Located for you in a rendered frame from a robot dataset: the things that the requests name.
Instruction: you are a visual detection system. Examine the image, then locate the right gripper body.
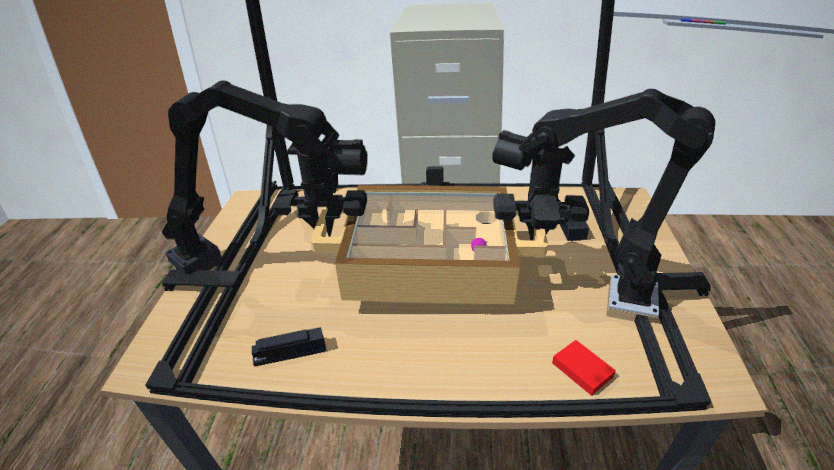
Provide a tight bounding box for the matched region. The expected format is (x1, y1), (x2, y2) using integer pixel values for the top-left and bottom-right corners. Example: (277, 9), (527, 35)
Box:
(273, 169), (367, 216)

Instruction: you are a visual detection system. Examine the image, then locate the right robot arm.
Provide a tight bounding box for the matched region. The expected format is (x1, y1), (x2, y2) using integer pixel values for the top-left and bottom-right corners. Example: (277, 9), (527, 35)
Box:
(162, 80), (368, 261)

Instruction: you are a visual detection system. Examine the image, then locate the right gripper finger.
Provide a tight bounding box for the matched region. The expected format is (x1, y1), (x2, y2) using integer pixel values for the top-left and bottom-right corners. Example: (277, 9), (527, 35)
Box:
(325, 207), (343, 237)
(298, 207), (319, 229)

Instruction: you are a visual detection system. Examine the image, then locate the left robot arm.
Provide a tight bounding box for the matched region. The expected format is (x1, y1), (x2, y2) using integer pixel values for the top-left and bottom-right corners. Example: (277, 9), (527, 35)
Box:
(492, 88), (715, 307)

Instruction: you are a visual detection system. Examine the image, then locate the wooden maze board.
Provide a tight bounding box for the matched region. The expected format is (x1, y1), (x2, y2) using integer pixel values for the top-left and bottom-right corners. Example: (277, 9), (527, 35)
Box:
(310, 185), (548, 304)

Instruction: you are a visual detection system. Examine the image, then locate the red rectangular block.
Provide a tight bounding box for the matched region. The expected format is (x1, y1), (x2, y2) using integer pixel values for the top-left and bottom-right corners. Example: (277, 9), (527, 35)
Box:
(552, 340), (616, 396)

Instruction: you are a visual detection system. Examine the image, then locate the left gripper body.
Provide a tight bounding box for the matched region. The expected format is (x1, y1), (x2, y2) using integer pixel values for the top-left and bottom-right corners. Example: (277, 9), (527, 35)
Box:
(493, 174), (589, 222)

